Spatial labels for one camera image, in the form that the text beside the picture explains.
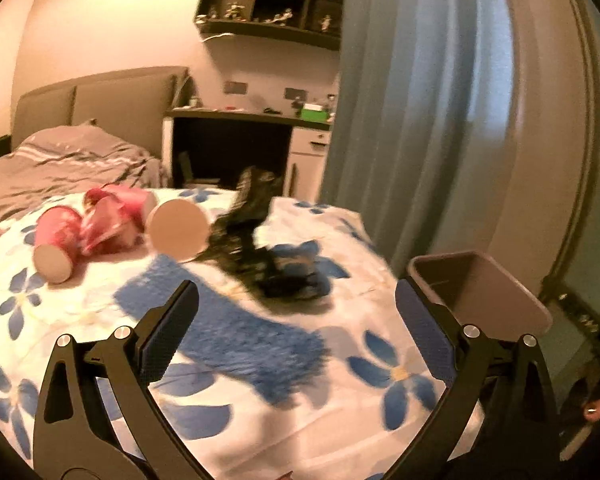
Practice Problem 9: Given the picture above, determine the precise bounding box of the brown plastic bin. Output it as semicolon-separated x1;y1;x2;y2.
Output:
407;251;553;331

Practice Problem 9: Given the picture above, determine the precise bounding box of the blue curtain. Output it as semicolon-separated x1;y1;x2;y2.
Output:
320;0;581;281

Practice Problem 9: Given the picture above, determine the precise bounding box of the grey striped duvet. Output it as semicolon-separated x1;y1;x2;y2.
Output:
0;120;168;221

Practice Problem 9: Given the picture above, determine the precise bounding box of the padded bed headboard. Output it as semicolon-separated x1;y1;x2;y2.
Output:
12;65;191;161

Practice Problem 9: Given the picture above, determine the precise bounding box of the dark green cloth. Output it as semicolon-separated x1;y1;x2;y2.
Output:
202;165;333;303

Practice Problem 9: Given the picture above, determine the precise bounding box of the pink plastic bag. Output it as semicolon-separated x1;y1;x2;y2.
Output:
80;185;151;256

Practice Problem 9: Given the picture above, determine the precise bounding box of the group of small figurines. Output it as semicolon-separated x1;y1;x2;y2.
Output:
207;0;333;33

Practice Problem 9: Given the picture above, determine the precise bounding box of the dark wooden desk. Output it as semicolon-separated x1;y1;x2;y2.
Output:
162;107;333;196

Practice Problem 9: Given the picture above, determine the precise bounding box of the green box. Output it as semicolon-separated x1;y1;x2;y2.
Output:
300;104;331;123

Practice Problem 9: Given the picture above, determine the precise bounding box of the white desk drawer cabinet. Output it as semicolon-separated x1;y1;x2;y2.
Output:
286;127;331;196

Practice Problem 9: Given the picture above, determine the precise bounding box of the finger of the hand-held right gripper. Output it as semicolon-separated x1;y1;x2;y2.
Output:
540;275;600;346

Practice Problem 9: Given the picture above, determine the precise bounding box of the floral blue white blanket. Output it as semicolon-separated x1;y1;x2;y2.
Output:
0;187;486;480

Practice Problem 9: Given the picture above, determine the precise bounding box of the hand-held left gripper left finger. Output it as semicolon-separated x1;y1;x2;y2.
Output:
32;279;203;480

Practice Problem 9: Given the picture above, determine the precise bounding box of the pink paper cup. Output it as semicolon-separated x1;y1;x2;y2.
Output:
33;205;83;283

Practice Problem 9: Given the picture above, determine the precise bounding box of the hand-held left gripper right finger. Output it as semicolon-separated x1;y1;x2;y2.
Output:
382;276;563;480

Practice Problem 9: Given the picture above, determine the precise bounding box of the round cardboard tube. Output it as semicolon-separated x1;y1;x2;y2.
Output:
140;192;211;262

